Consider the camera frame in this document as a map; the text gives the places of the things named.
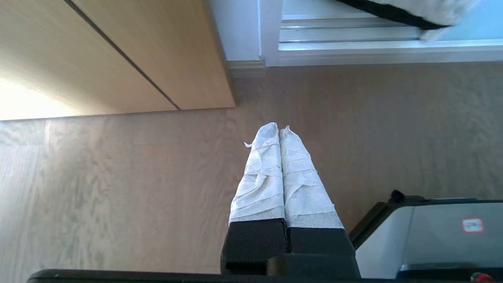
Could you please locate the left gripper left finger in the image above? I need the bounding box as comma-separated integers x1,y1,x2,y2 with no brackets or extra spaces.
220,122,288,275

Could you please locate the white cloth with black trim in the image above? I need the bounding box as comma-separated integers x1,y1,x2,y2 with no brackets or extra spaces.
338,0,482,31

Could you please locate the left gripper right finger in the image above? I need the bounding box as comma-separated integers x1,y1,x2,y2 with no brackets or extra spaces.
280,125,361,279

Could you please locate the white window frame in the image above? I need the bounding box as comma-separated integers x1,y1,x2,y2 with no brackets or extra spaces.
259,0,503,66

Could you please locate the wooden wardrobe sliding door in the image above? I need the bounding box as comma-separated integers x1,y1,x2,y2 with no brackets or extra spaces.
73,0,236,110
0,0,178,121

